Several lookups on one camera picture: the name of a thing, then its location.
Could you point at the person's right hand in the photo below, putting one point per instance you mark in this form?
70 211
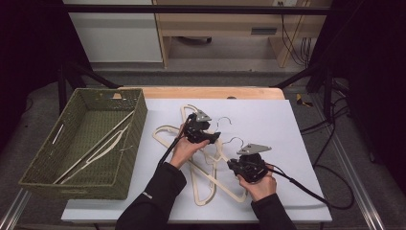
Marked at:
263 188

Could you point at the aluminium rail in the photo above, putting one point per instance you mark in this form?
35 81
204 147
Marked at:
357 179
14 211

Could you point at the black curtain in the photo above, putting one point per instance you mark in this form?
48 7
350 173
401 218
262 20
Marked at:
28 48
373 64

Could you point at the black frame strut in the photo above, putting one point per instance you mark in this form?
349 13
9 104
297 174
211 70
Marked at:
303 75
92 76

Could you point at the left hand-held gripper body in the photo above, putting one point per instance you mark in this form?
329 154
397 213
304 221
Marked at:
194 129

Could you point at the black horizontal frame bar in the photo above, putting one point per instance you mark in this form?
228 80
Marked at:
191 9

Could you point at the white table sheet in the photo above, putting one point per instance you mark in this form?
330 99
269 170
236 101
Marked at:
281 121

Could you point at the green woven basket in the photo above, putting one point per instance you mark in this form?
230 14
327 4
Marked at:
79 127

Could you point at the light wooden desk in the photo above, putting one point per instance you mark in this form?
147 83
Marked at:
223 24

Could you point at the yellow and black tool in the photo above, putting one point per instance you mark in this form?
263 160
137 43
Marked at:
301 100

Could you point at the person's left hand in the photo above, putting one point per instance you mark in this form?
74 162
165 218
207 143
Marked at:
186 151

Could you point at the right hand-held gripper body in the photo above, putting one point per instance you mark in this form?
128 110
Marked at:
252 167

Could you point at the beige clothes hanger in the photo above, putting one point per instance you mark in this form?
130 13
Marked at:
105 145
223 188
199 188

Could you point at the white cabinet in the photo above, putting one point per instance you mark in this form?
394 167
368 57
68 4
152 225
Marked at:
118 35

